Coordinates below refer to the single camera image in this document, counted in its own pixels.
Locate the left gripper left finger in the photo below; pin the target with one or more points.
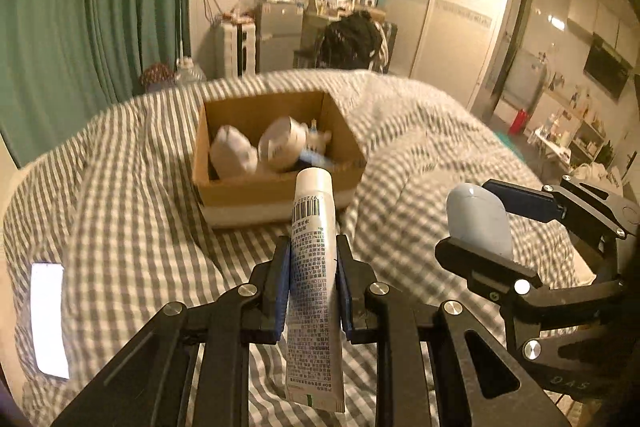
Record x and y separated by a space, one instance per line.
189 366

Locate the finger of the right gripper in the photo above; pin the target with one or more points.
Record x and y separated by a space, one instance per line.
524 201
488 275

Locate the silver mini fridge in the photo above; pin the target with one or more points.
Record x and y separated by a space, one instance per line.
279 30

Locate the red fire extinguisher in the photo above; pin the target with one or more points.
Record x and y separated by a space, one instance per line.
519 122

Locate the grey checkered duvet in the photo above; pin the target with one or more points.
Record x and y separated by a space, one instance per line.
115 206

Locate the small white bunny figurine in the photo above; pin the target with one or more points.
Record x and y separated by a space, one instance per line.
317 140

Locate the white smartphone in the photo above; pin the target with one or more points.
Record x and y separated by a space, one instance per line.
45 301

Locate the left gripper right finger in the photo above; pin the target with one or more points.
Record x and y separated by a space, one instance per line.
435 365

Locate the white louvered wardrobe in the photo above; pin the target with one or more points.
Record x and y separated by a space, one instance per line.
450 44

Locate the light blue case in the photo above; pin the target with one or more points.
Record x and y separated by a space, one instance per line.
478 217

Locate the brown cardboard box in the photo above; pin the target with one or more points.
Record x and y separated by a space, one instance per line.
268 196

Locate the wooden dressing table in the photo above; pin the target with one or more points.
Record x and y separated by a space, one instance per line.
318 21

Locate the large green curtain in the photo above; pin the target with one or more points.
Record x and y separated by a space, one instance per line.
64 61

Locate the white sock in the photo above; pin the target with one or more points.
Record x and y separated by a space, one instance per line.
231 154

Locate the clear water jug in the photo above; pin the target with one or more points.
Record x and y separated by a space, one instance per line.
188 71

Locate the brown patterned bag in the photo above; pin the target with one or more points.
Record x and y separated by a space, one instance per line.
157 77

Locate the black jacket on chair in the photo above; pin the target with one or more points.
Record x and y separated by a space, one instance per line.
356 41

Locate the white suitcase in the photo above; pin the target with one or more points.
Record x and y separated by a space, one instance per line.
235 50

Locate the white toothpaste tube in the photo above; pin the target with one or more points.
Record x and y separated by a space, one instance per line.
314 374

